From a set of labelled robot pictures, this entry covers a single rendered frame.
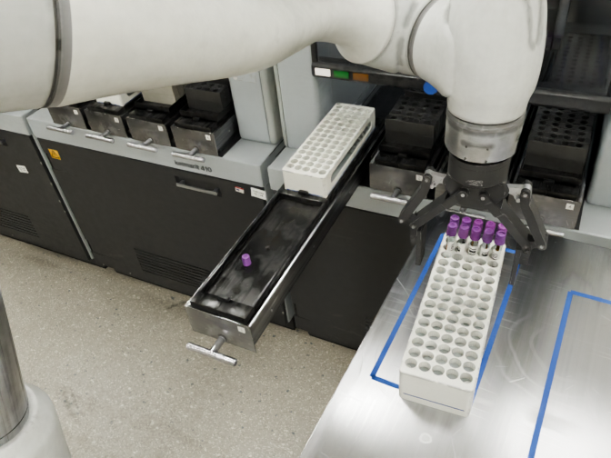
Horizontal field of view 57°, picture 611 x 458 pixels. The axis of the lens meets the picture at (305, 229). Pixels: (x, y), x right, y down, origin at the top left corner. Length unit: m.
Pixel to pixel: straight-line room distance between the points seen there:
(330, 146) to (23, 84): 0.95
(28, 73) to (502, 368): 0.73
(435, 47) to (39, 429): 0.63
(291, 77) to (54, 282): 1.46
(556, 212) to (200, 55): 0.95
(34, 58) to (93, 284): 2.06
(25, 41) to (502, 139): 0.51
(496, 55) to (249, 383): 1.45
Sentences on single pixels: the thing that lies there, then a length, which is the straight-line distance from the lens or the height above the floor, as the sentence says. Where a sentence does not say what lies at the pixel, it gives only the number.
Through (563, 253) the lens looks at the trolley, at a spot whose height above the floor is 0.82.
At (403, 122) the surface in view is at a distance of 1.28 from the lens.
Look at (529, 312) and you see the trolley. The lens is 0.97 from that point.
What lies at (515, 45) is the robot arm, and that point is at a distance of 0.63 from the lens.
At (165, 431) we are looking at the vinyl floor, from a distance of 1.86.
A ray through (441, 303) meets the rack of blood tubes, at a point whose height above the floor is 0.88.
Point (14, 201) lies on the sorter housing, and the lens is 2.40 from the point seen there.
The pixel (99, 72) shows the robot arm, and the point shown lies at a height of 1.40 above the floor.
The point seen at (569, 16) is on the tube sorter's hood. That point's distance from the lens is 1.13.
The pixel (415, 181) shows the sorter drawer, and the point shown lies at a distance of 1.26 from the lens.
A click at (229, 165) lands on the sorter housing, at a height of 0.72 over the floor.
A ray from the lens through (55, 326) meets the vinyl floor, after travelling 2.29.
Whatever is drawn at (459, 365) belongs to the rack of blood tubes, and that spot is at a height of 0.87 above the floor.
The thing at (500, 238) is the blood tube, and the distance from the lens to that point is 0.91.
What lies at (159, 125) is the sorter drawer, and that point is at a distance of 1.57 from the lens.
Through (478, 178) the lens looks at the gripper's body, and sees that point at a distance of 0.72.
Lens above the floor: 1.53
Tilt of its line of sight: 41 degrees down
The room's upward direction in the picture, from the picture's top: 7 degrees counter-clockwise
